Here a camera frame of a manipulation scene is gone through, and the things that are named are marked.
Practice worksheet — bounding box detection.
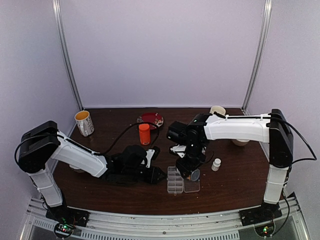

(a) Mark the small white bowl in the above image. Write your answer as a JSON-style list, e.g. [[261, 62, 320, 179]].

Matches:
[[232, 139, 250, 147]]

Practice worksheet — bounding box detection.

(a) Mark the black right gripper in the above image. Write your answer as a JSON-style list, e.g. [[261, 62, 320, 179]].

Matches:
[[176, 141, 206, 178]]

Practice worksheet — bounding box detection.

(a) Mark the aluminium frame post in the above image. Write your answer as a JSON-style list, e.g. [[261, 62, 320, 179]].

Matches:
[[52, 0, 84, 110], [241, 0, 272, 115]]

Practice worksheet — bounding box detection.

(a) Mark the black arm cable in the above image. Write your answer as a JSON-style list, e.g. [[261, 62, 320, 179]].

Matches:
[[269, 117, 318, 231], [14, 121, 161, 161]]

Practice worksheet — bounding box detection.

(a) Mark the white scalloped bowl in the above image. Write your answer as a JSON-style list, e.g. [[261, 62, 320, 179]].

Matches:
[[69, 165, 85, 173]]

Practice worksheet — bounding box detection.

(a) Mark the red floral plate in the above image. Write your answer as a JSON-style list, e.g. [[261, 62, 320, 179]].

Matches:
[[136, 112, 164, 128]]

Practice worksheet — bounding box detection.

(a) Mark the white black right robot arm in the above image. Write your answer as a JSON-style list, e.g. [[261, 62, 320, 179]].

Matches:
[[167, 109, 293, 221]]

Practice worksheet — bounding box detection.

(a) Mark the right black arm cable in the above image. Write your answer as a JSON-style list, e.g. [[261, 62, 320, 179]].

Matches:
[[269, 117, 318, 231]]

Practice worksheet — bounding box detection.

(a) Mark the white pill bottle near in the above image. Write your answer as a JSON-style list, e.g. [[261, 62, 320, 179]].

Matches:
[[211, 158, 222, 172]]

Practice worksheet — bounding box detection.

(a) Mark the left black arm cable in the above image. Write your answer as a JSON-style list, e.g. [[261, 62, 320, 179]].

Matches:
[[14, 121, 161, 161]]

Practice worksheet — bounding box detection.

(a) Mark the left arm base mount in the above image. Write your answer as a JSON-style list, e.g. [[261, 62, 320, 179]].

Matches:
[[43, 200, 90, 240]]

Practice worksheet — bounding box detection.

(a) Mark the right aluminium frame post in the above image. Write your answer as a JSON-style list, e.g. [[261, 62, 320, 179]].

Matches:
[[241, 0, 272, 115]]

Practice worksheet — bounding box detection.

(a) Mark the cream ribbed mug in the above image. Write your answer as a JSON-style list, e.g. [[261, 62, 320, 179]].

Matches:
[[209, 105, 226, 116]]

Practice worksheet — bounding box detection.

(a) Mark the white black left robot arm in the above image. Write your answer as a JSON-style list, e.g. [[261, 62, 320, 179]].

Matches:
[[14, 120, 167, 222]]

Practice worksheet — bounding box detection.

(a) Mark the yellow interior patterned mug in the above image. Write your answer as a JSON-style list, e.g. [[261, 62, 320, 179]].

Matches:
[[74, 110, 95, 137]]

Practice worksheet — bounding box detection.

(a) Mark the clear plastic pill organizer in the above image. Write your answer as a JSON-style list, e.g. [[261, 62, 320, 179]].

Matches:
[[166, 166, 200, 195]]

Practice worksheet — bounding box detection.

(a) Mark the left aluminium frame post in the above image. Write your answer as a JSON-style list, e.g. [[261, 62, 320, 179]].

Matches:
[[52, 0, 84, 110]]

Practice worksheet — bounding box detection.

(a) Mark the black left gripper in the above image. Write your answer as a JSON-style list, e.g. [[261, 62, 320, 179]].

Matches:
[[123, 165, 167, 185]]

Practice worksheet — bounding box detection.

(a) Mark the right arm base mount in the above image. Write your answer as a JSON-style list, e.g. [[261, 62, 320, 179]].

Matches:
[[239, 201, 282, 238]]

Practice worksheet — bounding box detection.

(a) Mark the orange pill bottle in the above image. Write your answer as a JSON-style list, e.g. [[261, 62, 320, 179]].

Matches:
[[138, 123, 151, 146]]

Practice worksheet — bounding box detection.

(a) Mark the grey bottle lid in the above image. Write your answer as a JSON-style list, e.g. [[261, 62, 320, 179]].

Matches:
[[189, 169, 200, 182]]

